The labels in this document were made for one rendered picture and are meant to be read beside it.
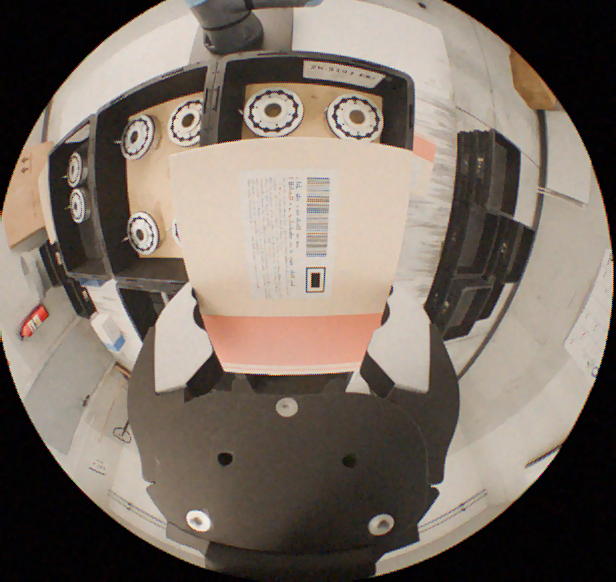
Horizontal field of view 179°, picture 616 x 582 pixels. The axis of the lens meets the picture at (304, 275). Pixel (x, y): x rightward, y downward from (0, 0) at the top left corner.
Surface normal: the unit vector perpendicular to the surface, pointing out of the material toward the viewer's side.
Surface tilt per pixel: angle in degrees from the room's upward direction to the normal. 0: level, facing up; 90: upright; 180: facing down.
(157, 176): 0
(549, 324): 90
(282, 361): 0
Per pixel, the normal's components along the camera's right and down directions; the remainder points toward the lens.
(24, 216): 0.99, 0.07
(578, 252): -1.00, 0.01
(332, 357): 0.04, 0.48
